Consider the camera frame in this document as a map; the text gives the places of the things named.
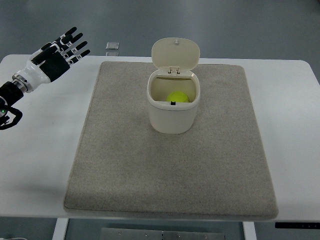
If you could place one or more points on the white table leg left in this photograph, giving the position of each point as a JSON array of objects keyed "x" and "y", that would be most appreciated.
[{"x": 60, "y": 229}]

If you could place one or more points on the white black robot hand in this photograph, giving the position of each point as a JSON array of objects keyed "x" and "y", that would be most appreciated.
[{"x": 49, "y": 63}]

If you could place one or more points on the beige felt mat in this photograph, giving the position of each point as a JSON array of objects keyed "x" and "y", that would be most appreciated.
[{"x": 215, "y": 170}]

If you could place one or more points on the white table leg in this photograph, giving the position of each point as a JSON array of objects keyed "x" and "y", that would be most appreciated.
[
  {"x": 60, "y": 229},
  {"x": 249, "y": 230}
]

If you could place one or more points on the yellow tennis ball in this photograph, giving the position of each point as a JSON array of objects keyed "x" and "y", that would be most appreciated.
[{"x": 178, "y": 96}]

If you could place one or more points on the white table leg right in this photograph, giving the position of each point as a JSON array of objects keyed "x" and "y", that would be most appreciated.
[{"x": 249, "y": 230}]

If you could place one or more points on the metal plate under table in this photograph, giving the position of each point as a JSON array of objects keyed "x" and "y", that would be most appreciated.
[{"x": 143, "y": 234}]

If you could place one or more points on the black desk control panel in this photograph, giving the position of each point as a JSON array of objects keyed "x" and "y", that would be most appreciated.
[{"x": 298, "y": 225}]

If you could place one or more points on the beige plastic bin with lid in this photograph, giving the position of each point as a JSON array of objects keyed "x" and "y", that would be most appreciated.
[{"x": 173, "y": 90}]

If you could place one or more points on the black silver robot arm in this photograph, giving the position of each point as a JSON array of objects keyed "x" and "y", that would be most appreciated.
[{"x": 14, "y": 90}]

